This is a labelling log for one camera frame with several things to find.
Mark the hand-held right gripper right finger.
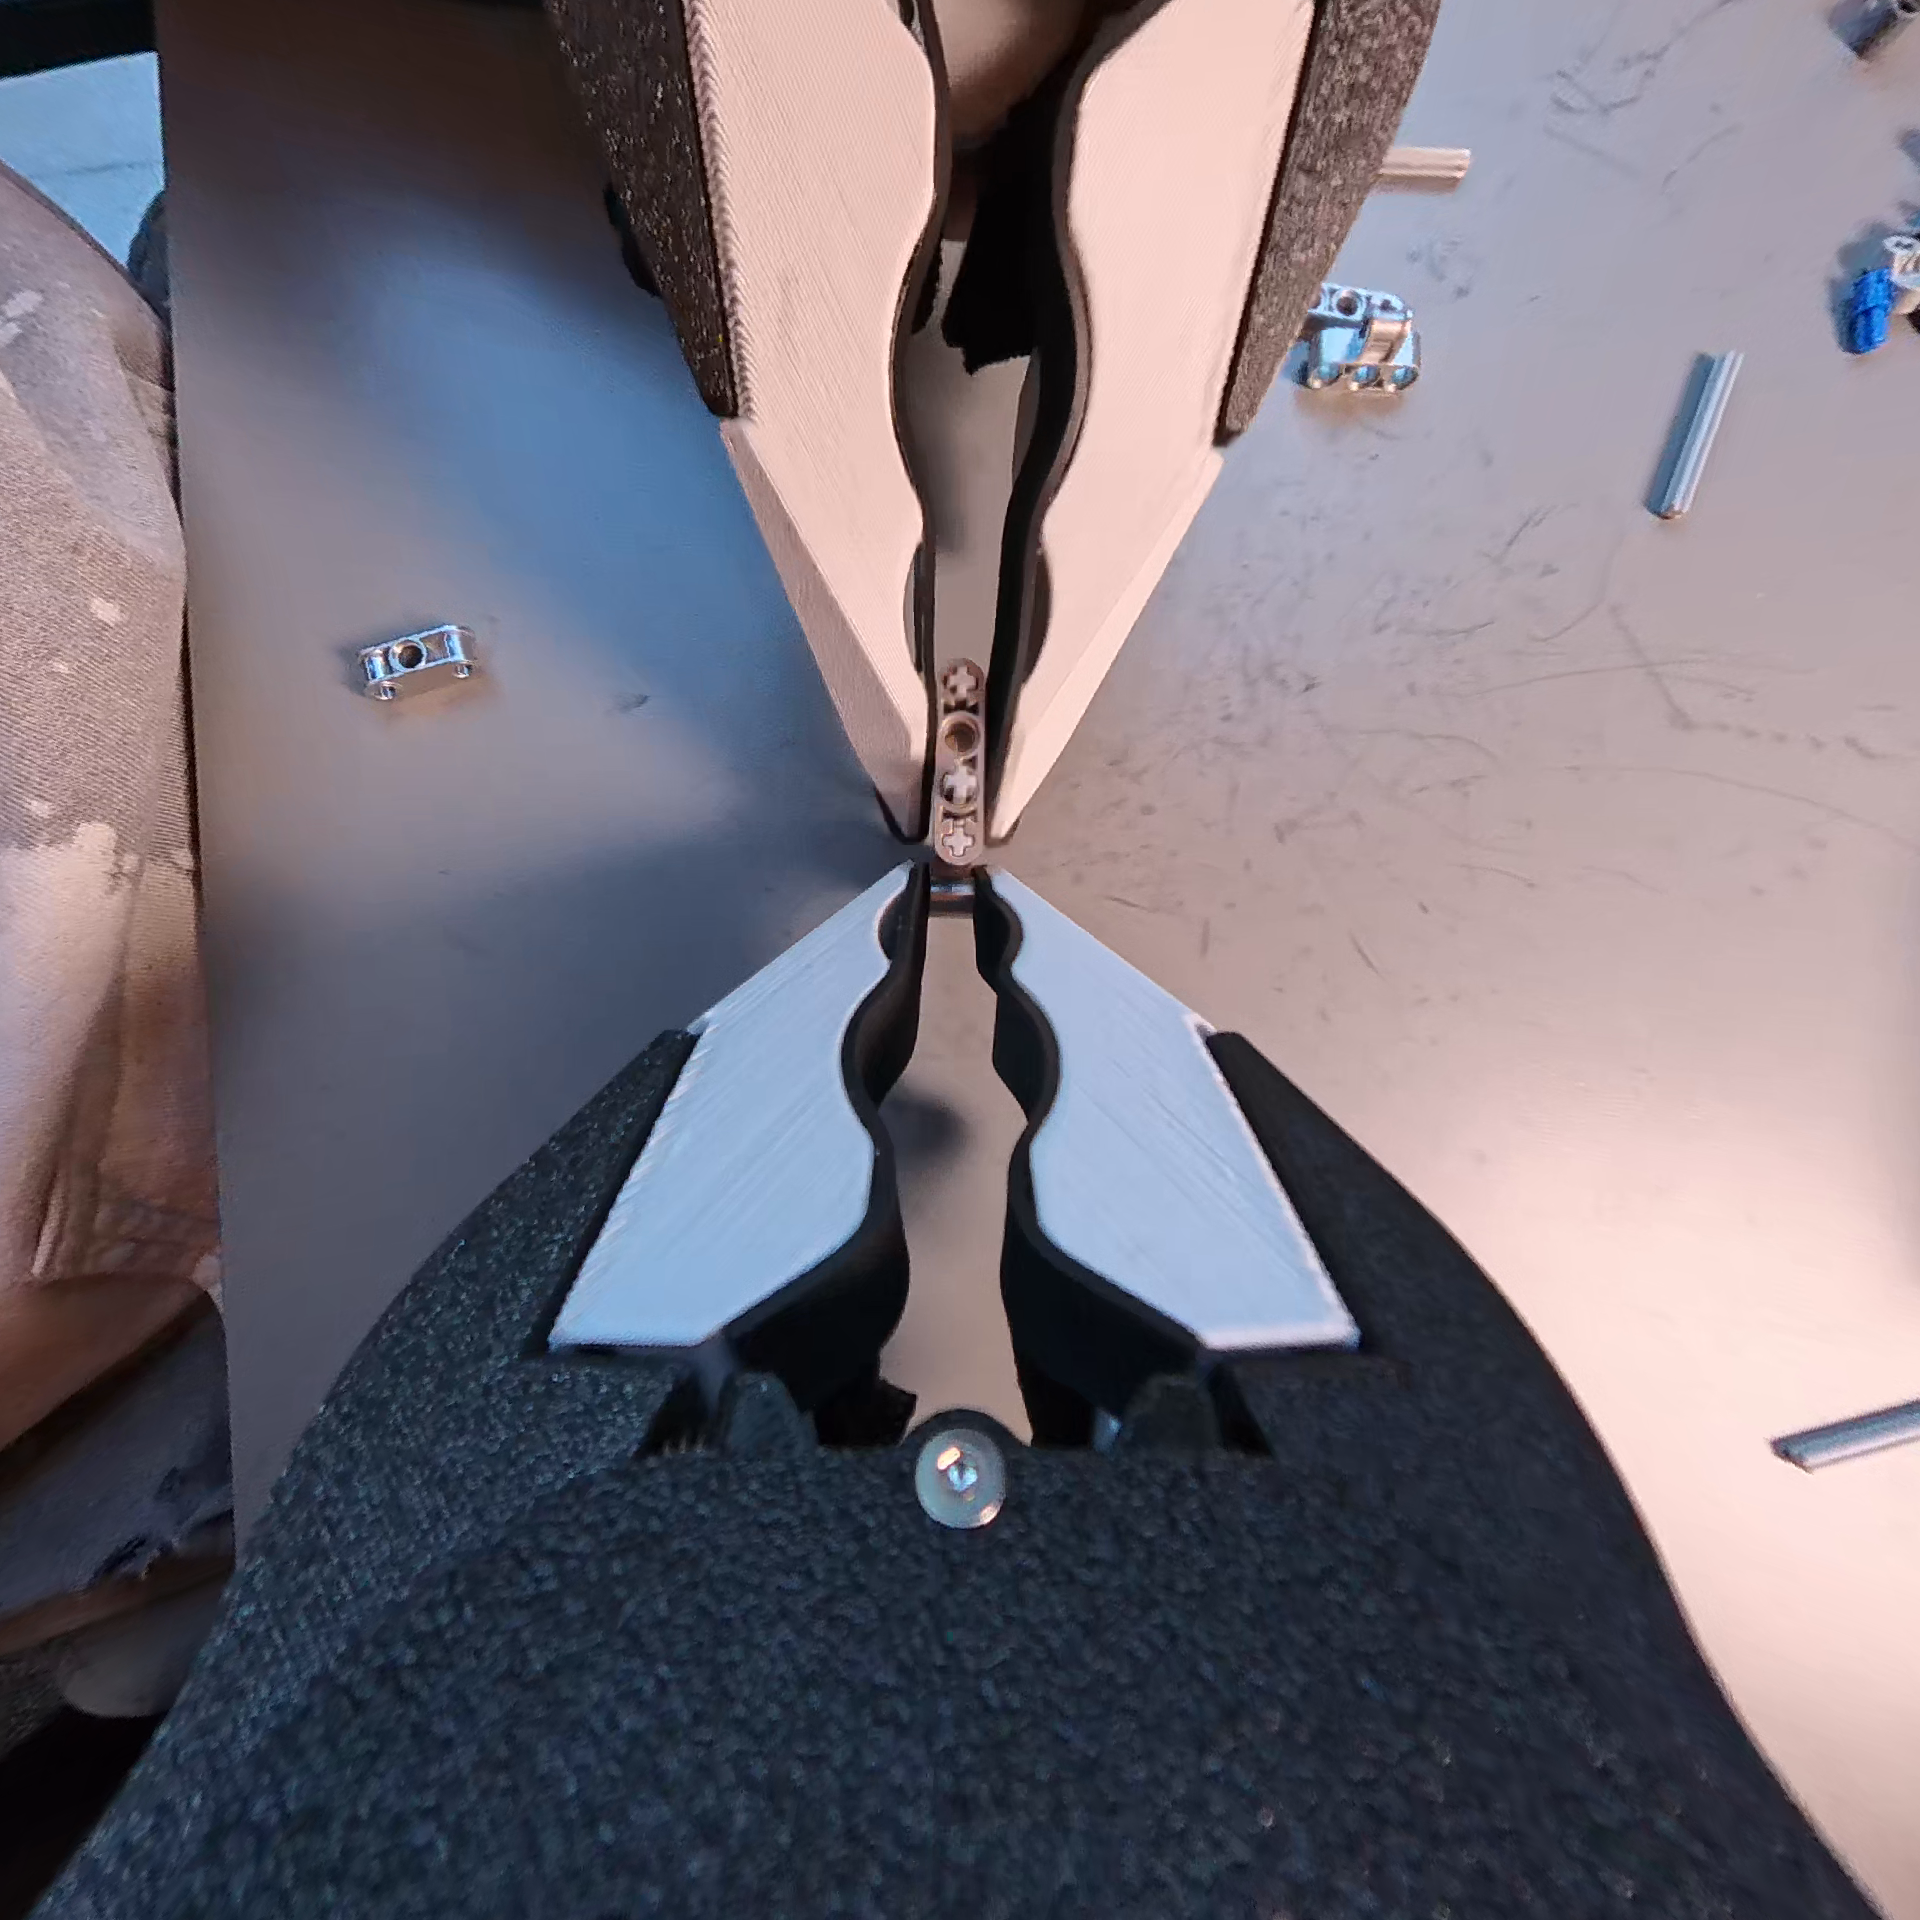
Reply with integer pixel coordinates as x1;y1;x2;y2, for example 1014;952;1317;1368
978;864;1359;1375

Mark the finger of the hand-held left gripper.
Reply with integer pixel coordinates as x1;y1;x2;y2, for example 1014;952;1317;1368
690;0;946;840
968;0;1317;840

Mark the grey desk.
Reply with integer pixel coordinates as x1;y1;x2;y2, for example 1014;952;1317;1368
151;0;1920;1920

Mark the grey double-loop brick connector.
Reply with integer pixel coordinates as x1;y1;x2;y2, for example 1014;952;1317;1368
1296;285;1422;396

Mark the pile of blue brick pieces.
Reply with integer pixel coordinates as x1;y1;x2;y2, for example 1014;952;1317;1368
1838;229;1920;357

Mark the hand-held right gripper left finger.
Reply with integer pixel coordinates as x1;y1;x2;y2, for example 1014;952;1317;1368
550;864;942;1375

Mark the grey brick beam assembly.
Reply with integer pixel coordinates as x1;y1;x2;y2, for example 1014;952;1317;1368
929;661;991;874

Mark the small silver brick connector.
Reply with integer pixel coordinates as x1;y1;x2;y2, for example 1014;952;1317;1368
353;621;481;703

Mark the thin grey axle rod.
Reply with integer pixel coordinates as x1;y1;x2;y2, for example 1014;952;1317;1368
1646;350;1748;522
1772;1398;1920;1474

